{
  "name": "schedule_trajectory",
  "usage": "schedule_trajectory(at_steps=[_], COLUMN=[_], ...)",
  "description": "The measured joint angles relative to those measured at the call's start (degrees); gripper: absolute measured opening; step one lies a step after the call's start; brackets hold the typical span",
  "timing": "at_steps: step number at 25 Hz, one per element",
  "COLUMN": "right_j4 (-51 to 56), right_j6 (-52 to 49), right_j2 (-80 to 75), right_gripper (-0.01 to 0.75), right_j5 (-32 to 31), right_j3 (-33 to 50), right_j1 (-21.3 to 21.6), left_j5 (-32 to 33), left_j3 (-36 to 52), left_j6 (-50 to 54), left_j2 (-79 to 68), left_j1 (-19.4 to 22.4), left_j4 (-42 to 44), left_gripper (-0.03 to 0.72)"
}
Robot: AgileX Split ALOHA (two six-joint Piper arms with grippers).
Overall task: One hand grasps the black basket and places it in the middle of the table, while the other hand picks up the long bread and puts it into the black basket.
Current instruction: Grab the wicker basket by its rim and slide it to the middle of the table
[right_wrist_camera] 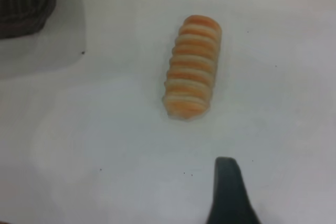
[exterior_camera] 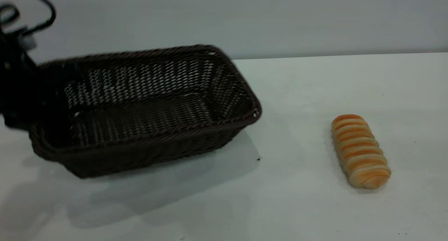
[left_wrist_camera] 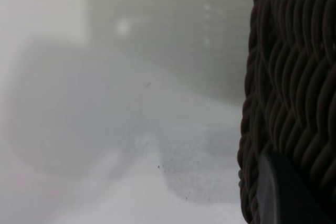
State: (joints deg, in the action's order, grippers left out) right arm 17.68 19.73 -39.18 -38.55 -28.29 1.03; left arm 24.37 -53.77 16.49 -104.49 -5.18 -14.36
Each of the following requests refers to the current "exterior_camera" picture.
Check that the dark brown woven basket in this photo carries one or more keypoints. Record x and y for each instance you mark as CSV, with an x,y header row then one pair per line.
x,y
140,153

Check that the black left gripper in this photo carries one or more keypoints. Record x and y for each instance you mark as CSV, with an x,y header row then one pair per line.
x,y
17,87

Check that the striped orange bread roll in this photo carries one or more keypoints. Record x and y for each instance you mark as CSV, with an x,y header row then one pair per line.
x,y
360,153

